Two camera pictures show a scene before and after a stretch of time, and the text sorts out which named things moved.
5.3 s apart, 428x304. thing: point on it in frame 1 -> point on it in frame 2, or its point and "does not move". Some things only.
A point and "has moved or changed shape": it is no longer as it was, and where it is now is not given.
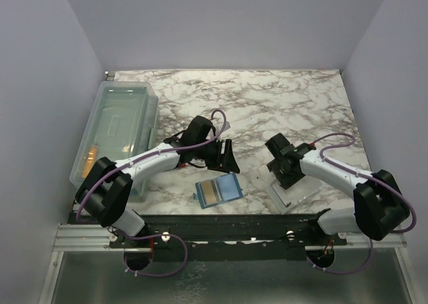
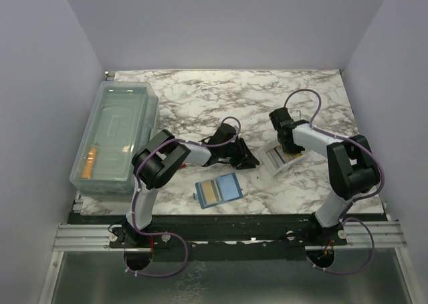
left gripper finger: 229,163 -> 248,160
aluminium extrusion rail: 86,238 does not move
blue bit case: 217,190 does not move
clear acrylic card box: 299,192 has moved or changed shape
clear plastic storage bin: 124,119 does not move
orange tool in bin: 91,157 does not move
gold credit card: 209,192 does not move
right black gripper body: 286,179 -> 289,148
